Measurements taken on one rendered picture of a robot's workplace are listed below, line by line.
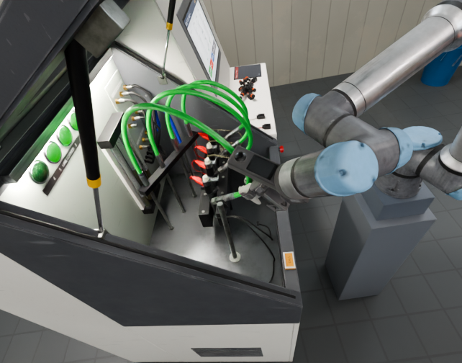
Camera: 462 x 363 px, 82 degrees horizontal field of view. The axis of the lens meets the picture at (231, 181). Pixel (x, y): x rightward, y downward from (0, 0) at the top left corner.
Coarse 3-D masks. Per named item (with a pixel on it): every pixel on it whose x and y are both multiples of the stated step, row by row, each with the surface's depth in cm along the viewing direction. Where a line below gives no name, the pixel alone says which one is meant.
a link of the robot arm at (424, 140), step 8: (408, 128) 85; (416, 128) 84; (424, 128) 84; (416, 136) 82; (424, 136) 81; (432, 136) 80; (440, 136) 79; (416, 144) 79; (424, 144) 79; (432, 144) 78; (440, 144) 79; (416, 152) 81; (424, 152) 80; (432, 152) 78; (416, 160) 81; (424, 160) 79; (400, 168) 87; (408, 168) 85; (416, 168) 82
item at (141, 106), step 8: (136, 104) 60; (144, 104) 59; (152, 104) 58; (160, 104) 58; (128, 112) 63; (168, 112) 57; (176, 112) 57; (192, 120) 57; (200, 128) 57; (208, 128) 57; (216, 136) 57; (128, 144) 74; (224, 144) 58; (128, 152) 76; (136, 168) 81
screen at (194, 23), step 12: (192, 0) 117; (180, 12) 97; (192, 12) 112; (192, 24) 108; (204, 24) 128; (192, 36) 104; (204, 36) 122; (192, 48) 102; (204, 48) 117; (216, 48) 139; (204, 60) 112; (216, 60) 132; (204, 72) 109; (216, 72) 127; (216, 96) 117
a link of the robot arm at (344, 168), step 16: (336, 144) 38; (352, 144) 36; (304, 160) 42; (320, 160) 38; (336, 160) 35; (352, 160) 35; (368, 160) 36; (304, 176) 41; (320, 176) 38; (336, 176) 35; (352, 176) 35; (368, 176) 36; (304, 192) 43; (320, 192) 40; (336, 192) 38; (352, 192) 36
